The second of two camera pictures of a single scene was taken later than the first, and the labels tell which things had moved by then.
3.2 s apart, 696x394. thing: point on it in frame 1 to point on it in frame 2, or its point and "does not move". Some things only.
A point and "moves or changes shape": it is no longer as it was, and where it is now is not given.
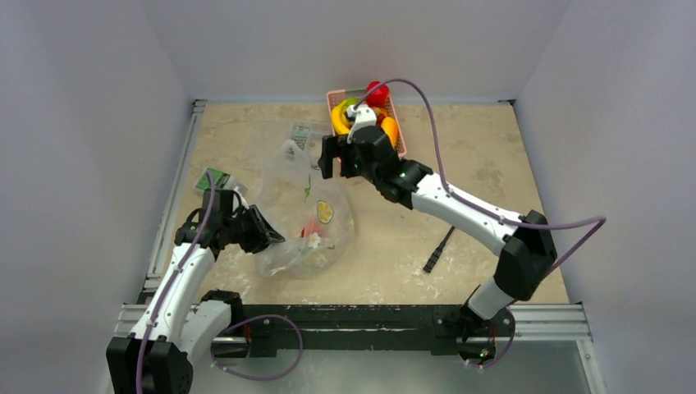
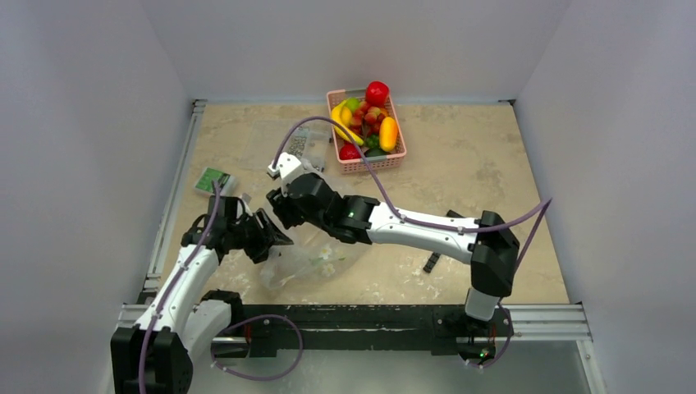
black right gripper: [341, 158] to [290, 205]
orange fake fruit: [391, 128] does not move
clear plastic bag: [315, 222] moves or changes shape
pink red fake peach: [378, 97] does not move
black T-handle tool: [437, 253] does not move
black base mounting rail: [363, 331] does not move
